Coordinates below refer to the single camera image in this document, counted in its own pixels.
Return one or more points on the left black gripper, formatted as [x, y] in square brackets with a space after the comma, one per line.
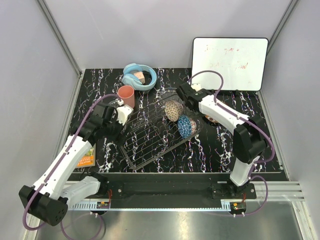
[113, 137]

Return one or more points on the beige patterned bowl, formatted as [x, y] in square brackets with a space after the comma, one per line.
[173, 110]

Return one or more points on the blue triangle pattern bowl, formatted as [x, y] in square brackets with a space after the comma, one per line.
[186, 126]

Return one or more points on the black wire dish rack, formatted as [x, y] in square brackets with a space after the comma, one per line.
[149, 134]

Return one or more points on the clear plastic tumbler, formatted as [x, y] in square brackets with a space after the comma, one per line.
[114, 103]

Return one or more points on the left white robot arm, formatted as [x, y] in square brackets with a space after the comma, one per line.
[47, 199]

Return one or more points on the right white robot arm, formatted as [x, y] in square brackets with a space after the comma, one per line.
[249, 140]

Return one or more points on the red floral lacquer bowl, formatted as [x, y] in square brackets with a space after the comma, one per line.
[209, 119]

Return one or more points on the clear glass bowl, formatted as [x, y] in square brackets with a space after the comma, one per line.
[169, 94]

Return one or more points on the orange treehouse book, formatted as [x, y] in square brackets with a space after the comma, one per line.
[89, 159]

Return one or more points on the pink plastic cup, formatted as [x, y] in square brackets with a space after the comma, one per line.
[127, 95]

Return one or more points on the light blue headphones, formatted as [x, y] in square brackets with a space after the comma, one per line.
[133, 75]

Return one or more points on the pink wooden block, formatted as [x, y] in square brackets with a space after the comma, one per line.
[140, 76]

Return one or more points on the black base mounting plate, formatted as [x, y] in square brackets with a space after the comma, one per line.
[208, 184]

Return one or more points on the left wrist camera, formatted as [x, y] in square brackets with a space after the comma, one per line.
[102, 114]

